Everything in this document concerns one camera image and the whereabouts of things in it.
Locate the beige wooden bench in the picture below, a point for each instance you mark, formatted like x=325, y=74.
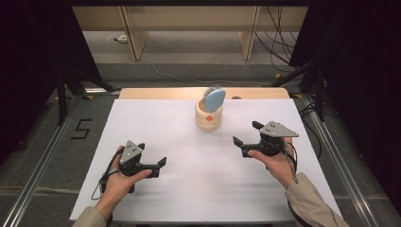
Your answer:
x=189, y=19

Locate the wooden table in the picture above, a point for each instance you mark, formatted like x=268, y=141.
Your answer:
x=157, y=93

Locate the metal floor rail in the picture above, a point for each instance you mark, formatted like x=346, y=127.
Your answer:
x=340, y=164
x=41, y=170

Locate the person's left hand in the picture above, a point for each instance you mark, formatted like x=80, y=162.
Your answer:
x=116, y=186

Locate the person's right hand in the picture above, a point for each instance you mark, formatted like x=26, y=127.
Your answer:
x=280, y=167

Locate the round floor socket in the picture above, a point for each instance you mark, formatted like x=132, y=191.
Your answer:
x=121, y=39

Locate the dark curtain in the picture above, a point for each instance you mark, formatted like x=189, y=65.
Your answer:
x=28, y=63
x=362, y=78

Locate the cream ribbed cup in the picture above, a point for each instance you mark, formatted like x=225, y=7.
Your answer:
x=208, y=123

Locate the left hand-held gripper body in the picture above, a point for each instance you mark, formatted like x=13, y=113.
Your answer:
x=130, y=154

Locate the black tripod stand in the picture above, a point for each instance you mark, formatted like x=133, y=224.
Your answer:
x=61, y=94
x=320, y=94

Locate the light blue hairbrush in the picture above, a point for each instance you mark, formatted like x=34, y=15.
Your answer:
x=214, y=99

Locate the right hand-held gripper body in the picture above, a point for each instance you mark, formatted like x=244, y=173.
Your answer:
x=275, y=130

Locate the small brown round object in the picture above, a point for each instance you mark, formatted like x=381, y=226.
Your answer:
x=236, y=97

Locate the white table sheet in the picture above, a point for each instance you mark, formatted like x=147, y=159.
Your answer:
x=189, y=176

